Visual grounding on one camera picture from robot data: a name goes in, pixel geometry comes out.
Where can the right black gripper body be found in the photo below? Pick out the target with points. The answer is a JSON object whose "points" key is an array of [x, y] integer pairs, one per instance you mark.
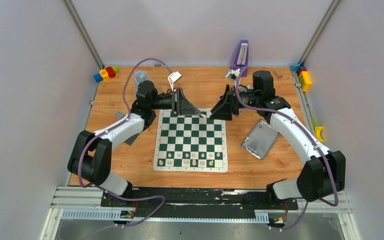
{"points": [[250, 98]]}

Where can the green white chess mat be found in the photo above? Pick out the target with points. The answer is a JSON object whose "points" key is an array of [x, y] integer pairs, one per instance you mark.
{"points": [[190, 134]]}

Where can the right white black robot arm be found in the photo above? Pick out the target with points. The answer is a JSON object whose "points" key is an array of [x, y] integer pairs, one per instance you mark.
{"points": [[323, 173]]}

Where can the metal tin with white pieces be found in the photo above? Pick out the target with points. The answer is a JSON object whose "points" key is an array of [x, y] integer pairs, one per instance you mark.
{"points": [[260, 139]]}

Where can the small wooden block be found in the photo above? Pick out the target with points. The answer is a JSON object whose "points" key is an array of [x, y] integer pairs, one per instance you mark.
{"points": [[277, 74]]}

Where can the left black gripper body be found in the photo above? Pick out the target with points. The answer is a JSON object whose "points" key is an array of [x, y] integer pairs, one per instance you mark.
{"points": [[176, 101]]}

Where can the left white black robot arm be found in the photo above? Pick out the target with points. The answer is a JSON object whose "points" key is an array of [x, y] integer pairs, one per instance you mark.
{"points": [[91, 156]]}

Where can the grey lego baseplate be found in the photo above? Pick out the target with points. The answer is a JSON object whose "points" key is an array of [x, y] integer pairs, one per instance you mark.
{"points": [[126, 128]]}

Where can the colourful block stack right corner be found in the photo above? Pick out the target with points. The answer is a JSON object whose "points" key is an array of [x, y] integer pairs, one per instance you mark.
{"points": [[303, 76]]}

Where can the colourful toy blocks left corner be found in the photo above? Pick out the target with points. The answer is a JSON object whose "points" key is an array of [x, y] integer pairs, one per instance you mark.
{"points": [[106, 74]]}

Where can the yellow green toy piece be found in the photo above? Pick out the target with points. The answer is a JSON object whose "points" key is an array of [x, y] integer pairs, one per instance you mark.
{"points": [[317, 130]]}

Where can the translucent blue metronome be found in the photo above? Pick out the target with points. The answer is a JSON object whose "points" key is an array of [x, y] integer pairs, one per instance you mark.
{"points": [[139, 77]]}

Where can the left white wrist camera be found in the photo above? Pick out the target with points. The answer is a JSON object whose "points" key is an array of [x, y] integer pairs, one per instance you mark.
{"points": [[173, 78]]}

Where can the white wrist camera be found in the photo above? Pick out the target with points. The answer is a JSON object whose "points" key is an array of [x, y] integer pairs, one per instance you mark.
{"points": [[173, 78], [232, 74]]}

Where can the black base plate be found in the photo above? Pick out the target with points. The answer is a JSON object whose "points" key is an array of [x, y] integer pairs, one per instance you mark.
{"points": [[199, 203]]}

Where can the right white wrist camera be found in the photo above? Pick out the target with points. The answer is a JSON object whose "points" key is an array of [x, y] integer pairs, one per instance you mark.
{"points": [[232, 74]]}

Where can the purple metronome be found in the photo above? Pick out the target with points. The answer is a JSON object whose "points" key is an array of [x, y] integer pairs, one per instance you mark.
{"points": [[240, 57]]}

